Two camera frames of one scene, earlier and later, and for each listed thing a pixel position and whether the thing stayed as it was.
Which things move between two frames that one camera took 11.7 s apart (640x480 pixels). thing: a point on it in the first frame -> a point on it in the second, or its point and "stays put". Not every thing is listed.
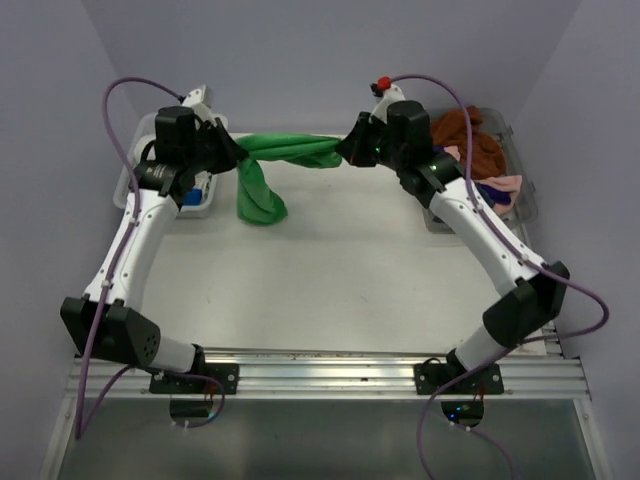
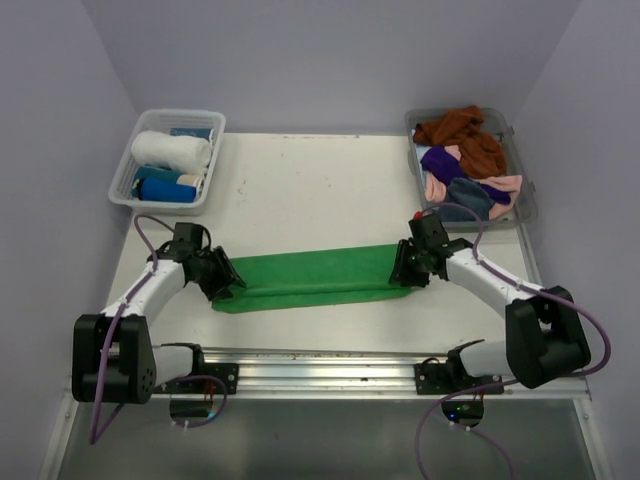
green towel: (257, 202) -> (312, 278)
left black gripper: (231, 153) -> (226, 275)
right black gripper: (353, 146) -> (401, 273)
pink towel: (506, 183) stays put
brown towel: (450, 129) stays put
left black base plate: (226, 374) stays put
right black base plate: (431, 377) stays put
